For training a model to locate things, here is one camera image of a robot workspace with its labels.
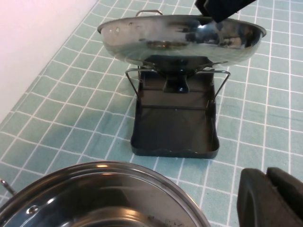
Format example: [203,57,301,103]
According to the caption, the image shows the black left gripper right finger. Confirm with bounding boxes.
[267,166,303,201]

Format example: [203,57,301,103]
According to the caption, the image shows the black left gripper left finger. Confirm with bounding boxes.
[238,168,303,227]

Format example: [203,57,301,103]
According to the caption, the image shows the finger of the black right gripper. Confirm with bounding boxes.
[204,0,258,24]
[194,0,209,15]

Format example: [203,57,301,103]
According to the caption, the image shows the steel pot lid black knob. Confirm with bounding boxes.
[97,14,267,94]

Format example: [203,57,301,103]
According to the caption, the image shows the teal grid tablecloth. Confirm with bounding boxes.
[0,0,303,227]

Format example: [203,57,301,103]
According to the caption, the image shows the black tray wire lid rack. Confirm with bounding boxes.
[125,9,232,160]

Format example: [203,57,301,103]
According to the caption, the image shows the stainless steel pot black handles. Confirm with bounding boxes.
[0,160,212,227]

